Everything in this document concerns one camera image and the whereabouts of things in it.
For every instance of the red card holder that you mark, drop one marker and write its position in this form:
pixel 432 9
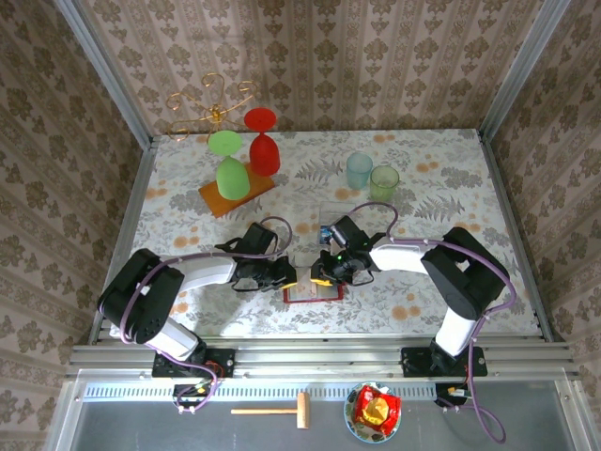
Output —
pixel 328 295

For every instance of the dark blue card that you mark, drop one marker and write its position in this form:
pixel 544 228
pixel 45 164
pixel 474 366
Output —
pixel 325 235

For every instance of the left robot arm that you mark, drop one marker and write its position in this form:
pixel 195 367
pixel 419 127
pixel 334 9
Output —
pixel 141 300

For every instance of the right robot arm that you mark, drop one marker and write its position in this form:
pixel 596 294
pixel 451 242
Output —
pixel 469 282

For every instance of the clear plastic tray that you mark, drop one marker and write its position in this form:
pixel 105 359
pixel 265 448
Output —
pixel 331 211

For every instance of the green tumbler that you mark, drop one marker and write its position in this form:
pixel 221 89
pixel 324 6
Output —
pixel 384 185

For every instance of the blue tumbler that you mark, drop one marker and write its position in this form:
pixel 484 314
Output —
pixel 358 176

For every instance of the green wine glass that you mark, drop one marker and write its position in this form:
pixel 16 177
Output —
pixel 232 181

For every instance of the red wine glass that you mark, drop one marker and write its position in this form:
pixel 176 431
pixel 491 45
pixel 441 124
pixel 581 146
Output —
pixel 264 155

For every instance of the wooden mallet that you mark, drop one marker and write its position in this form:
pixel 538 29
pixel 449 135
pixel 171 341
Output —
pixel 304 411

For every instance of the red snack bag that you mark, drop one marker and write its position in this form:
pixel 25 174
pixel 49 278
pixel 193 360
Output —
pixel 375 409

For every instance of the black connector block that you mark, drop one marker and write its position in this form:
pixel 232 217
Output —
pixel 443 399
pixel 188 392

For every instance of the patterned bowl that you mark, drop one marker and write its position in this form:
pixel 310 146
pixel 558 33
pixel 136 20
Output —
pixel 361 434

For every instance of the grey metal shelf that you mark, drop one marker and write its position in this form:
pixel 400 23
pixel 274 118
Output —
pixel 141 432

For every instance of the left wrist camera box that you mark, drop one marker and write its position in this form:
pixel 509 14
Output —
pixel 260 237

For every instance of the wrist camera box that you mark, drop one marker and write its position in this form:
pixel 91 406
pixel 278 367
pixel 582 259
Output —
pixel 349 229
pixel 260 237

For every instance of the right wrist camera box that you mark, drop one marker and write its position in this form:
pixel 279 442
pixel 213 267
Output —
pixel 349 229

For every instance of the aluminium extrusion frame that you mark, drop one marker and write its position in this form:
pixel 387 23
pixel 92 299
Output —
pixel 305 357

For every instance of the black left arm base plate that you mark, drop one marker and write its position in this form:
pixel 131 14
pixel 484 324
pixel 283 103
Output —
pixel 225 362

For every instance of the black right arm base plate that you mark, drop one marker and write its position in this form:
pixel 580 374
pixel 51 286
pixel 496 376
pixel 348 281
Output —
pixel 413 364

